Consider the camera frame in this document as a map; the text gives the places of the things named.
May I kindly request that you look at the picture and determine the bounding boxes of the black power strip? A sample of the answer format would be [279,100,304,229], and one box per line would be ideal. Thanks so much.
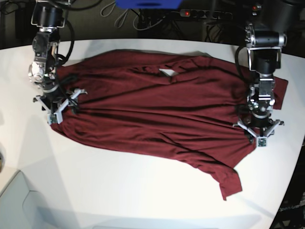
[179,9,233,20]

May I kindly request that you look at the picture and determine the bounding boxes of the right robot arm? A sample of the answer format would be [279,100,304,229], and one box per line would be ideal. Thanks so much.
[28,0,86,125]

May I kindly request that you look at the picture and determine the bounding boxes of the white bin at corner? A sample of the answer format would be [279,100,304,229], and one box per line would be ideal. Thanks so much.
[0,171,80,229]

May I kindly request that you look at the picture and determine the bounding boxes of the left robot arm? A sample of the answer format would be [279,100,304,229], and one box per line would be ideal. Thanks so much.
[235,0,305,147]

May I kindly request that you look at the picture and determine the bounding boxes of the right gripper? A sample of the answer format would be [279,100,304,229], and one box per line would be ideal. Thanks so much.
[33,88,87,125]

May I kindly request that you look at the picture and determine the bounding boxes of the dark red t-shirt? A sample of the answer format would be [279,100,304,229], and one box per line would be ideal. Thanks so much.
[50,49,289,201]

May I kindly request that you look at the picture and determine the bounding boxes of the blue box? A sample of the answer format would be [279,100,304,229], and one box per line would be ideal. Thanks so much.
[115,0,182,9]

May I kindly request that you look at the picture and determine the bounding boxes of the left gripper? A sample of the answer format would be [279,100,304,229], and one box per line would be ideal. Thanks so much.
[233,115,285,147]

